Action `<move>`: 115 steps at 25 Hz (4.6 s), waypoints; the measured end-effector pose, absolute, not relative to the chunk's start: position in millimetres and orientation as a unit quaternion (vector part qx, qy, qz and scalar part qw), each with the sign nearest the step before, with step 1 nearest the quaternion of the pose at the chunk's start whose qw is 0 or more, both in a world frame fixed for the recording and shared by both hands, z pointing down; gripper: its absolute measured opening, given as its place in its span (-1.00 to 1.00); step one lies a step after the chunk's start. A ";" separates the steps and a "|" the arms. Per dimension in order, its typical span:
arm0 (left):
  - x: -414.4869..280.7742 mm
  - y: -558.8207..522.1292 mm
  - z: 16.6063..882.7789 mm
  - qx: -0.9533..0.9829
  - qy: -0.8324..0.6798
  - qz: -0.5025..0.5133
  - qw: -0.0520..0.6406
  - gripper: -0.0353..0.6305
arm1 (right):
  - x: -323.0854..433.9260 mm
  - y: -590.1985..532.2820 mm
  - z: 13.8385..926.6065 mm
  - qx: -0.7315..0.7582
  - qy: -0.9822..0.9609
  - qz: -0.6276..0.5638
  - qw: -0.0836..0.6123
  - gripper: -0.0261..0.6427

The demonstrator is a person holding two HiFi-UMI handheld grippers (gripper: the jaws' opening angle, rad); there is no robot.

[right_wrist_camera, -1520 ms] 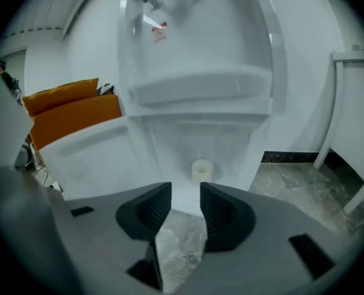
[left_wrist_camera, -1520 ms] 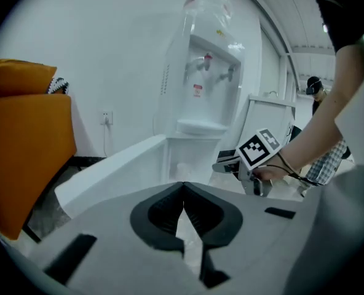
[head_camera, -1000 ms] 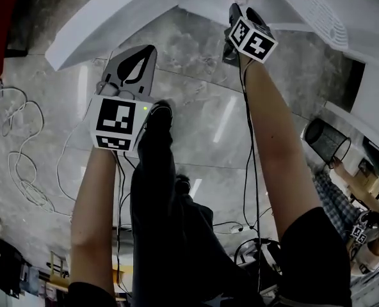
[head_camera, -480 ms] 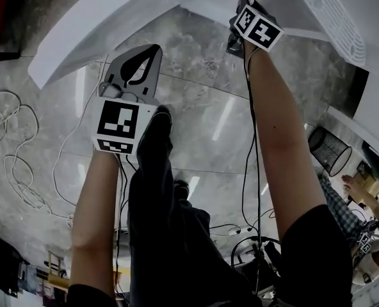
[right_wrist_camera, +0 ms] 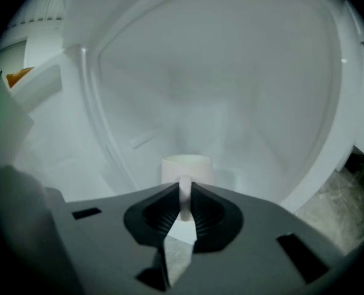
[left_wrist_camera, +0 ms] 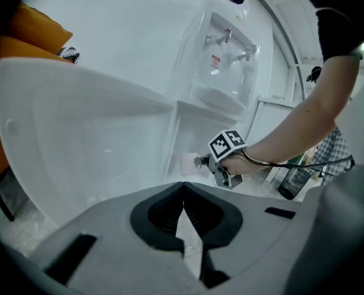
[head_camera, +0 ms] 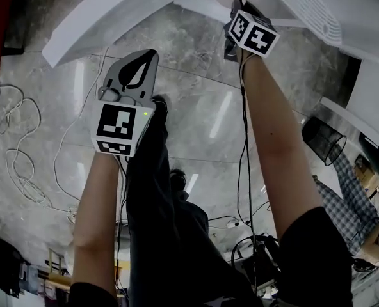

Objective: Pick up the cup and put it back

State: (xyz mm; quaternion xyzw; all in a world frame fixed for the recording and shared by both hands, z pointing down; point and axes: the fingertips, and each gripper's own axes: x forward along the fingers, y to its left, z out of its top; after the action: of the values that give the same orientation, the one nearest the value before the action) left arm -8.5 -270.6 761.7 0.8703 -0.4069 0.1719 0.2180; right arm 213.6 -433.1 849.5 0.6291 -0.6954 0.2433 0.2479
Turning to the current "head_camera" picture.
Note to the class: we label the dark green bin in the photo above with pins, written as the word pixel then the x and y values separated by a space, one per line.
pixel 375 155

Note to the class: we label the black mesh trash bin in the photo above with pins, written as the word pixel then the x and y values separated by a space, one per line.
pixel 324 141

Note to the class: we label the person's black printed shirt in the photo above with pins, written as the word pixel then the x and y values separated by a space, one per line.
pixel 314 261

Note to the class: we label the cardboard box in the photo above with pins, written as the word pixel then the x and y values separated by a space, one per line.
pixel 367 175

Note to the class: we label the small white adapter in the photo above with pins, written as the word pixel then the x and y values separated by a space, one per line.
pixel 232 224

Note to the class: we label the white water dispenser cabinet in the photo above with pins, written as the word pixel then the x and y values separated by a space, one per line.
pixel 352 8

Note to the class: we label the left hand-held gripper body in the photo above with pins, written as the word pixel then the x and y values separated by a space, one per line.
pixel 119 123

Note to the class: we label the person's right forearm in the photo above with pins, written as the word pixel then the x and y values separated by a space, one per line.
pixel 272 139

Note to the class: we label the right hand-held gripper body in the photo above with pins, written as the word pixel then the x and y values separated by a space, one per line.
pixel 256 38

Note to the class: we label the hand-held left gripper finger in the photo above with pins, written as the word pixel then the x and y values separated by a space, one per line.
pixel 149 78
pixel 120 72

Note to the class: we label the person's black trousers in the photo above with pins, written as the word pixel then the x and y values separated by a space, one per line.
pixel 164 219

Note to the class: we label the person's black shoe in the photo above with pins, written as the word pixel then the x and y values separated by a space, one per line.
pixel 178 177
pixel 160 103

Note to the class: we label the person's left forearm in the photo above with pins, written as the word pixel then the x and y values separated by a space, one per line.
pixel 96 209

